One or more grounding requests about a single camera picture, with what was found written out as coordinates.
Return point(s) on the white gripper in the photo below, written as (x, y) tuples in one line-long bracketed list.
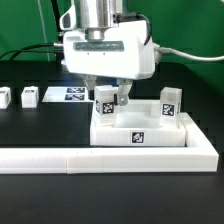
[(104, 40)]

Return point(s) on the white square tabletop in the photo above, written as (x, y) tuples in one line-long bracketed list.
[(135, 125)]

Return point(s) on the white sheet with AprilTags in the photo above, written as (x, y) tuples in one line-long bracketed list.
[(66, 94)]

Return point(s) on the white L-shaped obstacle fence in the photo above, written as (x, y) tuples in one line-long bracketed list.
[(197, 156)]

